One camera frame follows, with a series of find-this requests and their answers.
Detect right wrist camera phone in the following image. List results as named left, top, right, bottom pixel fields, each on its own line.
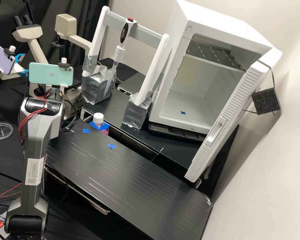
left=29, top=57, right=74, bottom=87

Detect white incubator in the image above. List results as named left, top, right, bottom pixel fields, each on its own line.
left=147, top=0, right=273, bottom=131

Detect black platform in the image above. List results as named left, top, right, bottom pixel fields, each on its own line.
left=98, top=58, right=141, bottom=83
left=117, top=73, right=147, bottom=95
left=81, top=87, right=239, bottom=198
left=43, top=119, right=213, bottom=240

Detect cream microscope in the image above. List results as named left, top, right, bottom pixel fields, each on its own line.
left=12, top=14, right=92, bottom=121

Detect incubator door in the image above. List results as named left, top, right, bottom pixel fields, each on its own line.
left=184, top=48, right=283, bottom=183

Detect red wire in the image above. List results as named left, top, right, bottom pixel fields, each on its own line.
left=0, top=182, right=23, bottom=202

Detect wrist camera phone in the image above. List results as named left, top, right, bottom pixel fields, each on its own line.
left=0, top=39, right=17, bottom=75
left=29, top=57, right=74, bottom=87

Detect black cable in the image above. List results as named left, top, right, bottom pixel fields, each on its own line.
left=64, top=99, right=77, bottom=132

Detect left wrist camera phone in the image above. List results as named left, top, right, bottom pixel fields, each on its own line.
left=0, top=39, right=17, bottom=75

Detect white pipette stand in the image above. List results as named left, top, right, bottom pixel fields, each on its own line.
left=80, top=6, right=170, bottom=130

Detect small bottle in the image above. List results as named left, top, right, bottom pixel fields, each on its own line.
left=93, top=112, right=106, bottom=126

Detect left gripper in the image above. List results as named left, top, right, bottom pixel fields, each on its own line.
left=0, top=53, right=30, bottom=81

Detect petri dish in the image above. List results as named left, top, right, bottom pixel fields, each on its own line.
left=0, top=121, right=14, bottom=140

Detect pipette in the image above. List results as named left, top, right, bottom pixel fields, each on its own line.
left=104, top=17, right=138, bottom=98

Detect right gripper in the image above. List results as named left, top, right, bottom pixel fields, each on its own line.
left=46, top=84, right=68, bottom=94

